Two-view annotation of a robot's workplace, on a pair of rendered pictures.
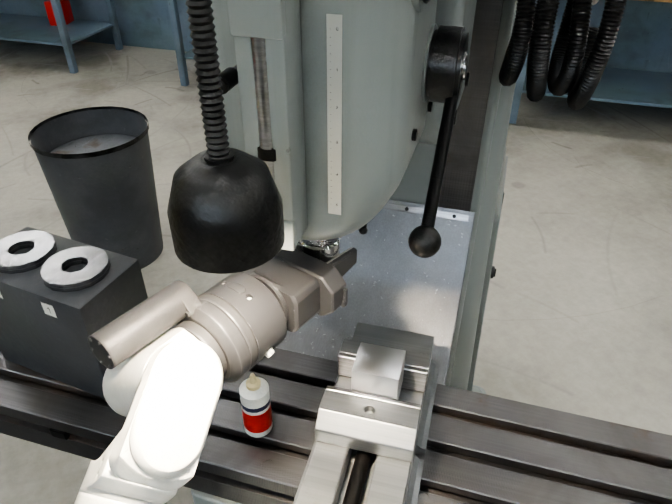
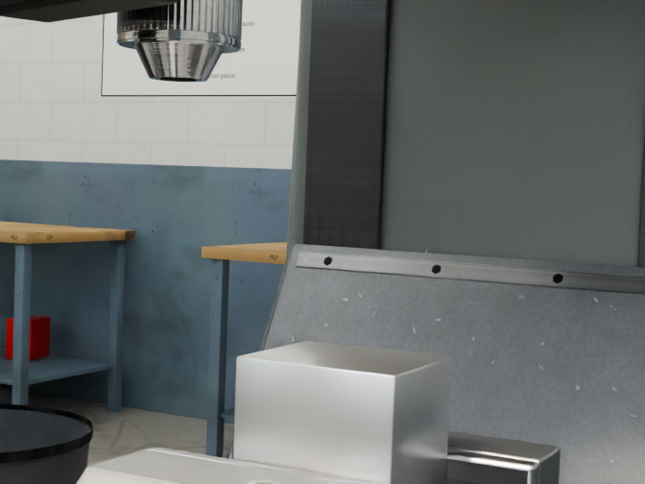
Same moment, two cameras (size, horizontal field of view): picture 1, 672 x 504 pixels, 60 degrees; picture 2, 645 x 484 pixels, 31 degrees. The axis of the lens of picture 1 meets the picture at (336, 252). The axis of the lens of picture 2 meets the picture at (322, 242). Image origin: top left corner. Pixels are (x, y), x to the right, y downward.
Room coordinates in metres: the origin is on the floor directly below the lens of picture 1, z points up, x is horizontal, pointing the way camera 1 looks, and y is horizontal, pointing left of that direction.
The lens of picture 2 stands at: (0.12, -0.13, 1.15)
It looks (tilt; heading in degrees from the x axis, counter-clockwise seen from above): 3 degrees down; 12
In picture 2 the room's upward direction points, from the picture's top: 2 degrees clockwise
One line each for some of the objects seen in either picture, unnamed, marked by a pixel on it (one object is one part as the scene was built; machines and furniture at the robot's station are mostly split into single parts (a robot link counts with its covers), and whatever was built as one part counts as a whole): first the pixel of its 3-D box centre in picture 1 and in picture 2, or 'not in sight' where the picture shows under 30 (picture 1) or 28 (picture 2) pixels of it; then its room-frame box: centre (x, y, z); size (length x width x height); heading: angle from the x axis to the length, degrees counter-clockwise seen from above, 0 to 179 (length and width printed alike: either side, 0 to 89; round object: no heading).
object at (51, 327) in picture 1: (66, 308); not in sight; (0.66, 0.41, 1.05); 0.22 x 0.12 x 0.20; 66
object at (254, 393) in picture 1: (255, 401); not in sight; (0.52, 0.11, 1.00); 0.04 x 0.04 x 0.11
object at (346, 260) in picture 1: (341, 268); not in sight; (0.52, -0.01, 1.24); 0.06 x 0.02 x 0.03; 143
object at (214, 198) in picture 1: (224, 199); not in sight; (0.31, 0.07, 1.45); 0.07 x 0.07 x 0.06
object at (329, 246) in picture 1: (319, 239); not in sight; (0.54, 0.02, 1.26); 0.05 x 0.05 x 0.01
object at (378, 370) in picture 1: (378, 376); (343, 440); (0.52, -0.06, 1.06); 0.06 x 0.05 x 0.06; 75
